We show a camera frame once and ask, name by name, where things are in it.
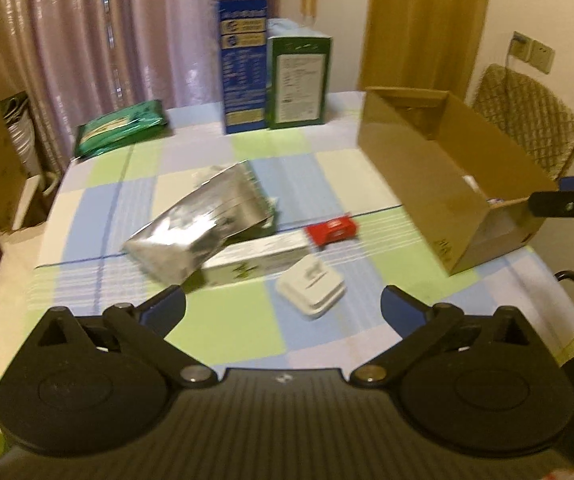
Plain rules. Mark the small red packet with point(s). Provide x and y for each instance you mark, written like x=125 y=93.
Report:
x=331 y=231

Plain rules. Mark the tall blue carton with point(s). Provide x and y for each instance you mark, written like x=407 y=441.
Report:
x=241 y=62

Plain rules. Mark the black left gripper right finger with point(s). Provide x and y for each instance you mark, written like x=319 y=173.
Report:
x=422 y=329

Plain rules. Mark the green white toothpaste box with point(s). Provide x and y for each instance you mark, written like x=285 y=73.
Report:
x=256 y=258

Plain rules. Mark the silver foil bag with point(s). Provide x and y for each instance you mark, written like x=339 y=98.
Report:
x=174 y=245

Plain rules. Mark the brown wooden door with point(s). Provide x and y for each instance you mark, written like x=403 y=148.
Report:
x=425 y=44

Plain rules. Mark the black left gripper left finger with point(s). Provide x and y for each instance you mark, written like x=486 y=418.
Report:
x=140 y=332

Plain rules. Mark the checkered tablecloth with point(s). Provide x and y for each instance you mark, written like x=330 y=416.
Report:
x=311 y=174

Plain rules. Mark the pink curtain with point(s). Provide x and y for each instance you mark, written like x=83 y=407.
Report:
x=79 y=59

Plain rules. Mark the pile of cardboard boxes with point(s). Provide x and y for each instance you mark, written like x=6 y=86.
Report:
x=18 y=156

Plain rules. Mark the brown cardboard box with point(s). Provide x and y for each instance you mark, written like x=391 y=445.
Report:
x=464 y=183

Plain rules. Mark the green snack packet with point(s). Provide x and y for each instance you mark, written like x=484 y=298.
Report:
x=124 y=127

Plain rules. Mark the tall green carton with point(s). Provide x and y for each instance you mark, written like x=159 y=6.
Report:
x=298 y=60

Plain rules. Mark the white wall socket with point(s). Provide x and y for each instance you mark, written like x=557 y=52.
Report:
x=532 y=52

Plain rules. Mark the white power adapter plug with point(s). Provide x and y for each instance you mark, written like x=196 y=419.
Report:
x=311 y=286

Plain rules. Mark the quilted beige chair cushion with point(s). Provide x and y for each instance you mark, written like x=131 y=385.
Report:
x=530 y=114

